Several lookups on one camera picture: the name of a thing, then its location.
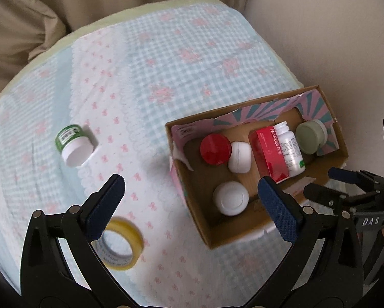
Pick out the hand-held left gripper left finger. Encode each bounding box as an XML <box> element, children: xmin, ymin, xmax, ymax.
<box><xmin>20</xmin><ymin>174</ymin><xmax>138</xmax><ymax>308</ymax></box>

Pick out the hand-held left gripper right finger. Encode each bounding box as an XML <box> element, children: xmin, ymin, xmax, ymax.
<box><xmin>246</xmin><ymin>176</ymin><xmax>363</xmax><ymax>308</ymax></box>

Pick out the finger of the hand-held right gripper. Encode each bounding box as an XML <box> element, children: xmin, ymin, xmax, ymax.
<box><xmin>327</xmin><ymin>166</ymin><xmax>378</xmax><ymax>187</ymax></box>
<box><xmin>303</xmin><ymin>183</ymin><xmax>354</xmax><ymax>215</ymax></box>

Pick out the yellow tape roll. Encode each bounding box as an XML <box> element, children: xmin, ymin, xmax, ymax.
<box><xmin>92</xmin><ymin>217</ymin><xmax>145</xmax><ymax>271</ymax></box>

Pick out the white round jar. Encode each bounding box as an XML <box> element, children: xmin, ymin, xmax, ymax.
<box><xmin>212</xmin><ymin>181</ymin><xmax>249</xmax><ymax>216</ymax></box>

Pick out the sage green and white jar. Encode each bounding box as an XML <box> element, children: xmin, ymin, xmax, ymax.
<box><xmin>295</xmin><ymin>119</ymin><xmax>328</xmax><ymax>155</ymax></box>

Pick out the white plastic bottle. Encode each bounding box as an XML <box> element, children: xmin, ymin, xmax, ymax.
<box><xmin>273</xmin><ymin>121</ymin><xmax>306</xmax><ymax>178</ymax></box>

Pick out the red carton box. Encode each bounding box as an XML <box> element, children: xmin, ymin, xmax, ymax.
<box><xmin>248</xmin><ymin>128</ymin><xmax>290</xmax><ymax>184</ymax></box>

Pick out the white earbuds case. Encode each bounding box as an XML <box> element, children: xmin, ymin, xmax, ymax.
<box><xmin>228</xmin><ymin>141</ymin><xmax>253</xmax><ymax>174</ymax></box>

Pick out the red lidded silver jar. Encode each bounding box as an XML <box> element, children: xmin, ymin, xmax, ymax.
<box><xmin>200</xmin><ymin>134</ymin><xmax>233</xmax><ymax>166</ymax></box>

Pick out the patterned cardboard box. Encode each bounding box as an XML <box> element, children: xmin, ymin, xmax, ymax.
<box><xmin>164</xmin><ymin>85</ymin><xmax>350</xmax><ymax>250</ymax></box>

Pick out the blue pink patterned blanket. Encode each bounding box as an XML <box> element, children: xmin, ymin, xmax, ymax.
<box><xmin>0</xmin><ymin>0</ymin><xmax>340</xmax><ymax>308</ymax></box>

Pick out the pale green bed sheet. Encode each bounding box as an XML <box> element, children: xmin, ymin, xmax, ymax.
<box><xmin>0</xmin><ymin>0</ymin><xmax>240</xmax><ymax>113</ymax></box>

